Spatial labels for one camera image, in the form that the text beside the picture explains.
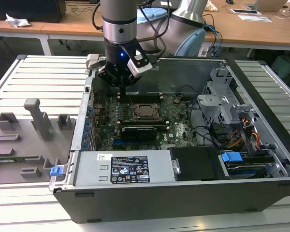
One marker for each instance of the teal chair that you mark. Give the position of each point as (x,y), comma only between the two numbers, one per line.
(285,67)

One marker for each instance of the CPU socket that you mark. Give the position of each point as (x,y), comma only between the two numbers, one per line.
(134,119)

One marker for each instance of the flat grey tablet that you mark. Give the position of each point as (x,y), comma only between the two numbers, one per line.
(245,11)

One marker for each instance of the black plastic shroud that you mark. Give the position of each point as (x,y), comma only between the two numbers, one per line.
(195,164)

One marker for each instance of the crumpled white paper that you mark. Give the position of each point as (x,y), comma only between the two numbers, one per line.
(17,21)

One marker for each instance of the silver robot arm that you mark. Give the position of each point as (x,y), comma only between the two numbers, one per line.
(119,21)

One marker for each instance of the wooden desk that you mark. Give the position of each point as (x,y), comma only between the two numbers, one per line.
(75,25)

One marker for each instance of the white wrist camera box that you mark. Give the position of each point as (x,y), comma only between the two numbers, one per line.
(139,62)

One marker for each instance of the green motherboard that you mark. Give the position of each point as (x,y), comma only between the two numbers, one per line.
(178,130)

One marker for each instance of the black printed label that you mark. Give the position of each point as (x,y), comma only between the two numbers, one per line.
(130,169)

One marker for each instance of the black computer tower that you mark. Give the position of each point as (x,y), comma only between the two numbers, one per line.
(26,9)

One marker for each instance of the silver metal drive cage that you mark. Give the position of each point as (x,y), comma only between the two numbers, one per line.
(210,106)

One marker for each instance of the black RAM slot row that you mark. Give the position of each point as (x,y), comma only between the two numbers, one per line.
(145,97)
(145,123)

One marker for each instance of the black graphics card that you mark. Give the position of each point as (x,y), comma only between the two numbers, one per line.
(139,133)

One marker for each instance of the silver CPU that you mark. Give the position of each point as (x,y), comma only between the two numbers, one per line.
(146,110)

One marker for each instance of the round coin battery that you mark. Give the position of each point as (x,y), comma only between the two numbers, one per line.
(178,99)

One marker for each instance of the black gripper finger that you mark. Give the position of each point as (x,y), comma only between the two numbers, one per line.
(133,80)
(108,75)

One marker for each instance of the grey power supply unit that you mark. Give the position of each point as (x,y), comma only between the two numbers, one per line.
(91,169)

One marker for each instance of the green RAM stick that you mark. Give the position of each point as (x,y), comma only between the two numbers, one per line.
(14,158)

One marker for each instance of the black open PC case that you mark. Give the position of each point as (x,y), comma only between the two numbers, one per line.
(159,203)

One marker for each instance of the grey parts rack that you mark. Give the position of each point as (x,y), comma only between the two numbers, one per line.
(19,145)

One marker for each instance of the silver laptop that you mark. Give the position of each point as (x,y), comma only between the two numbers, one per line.
(268,4)

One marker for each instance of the blue plastic latch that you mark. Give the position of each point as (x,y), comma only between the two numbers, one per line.
(56,171)

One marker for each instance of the hard disk in blue carrier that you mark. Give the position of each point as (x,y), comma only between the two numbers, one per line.
(232,158)

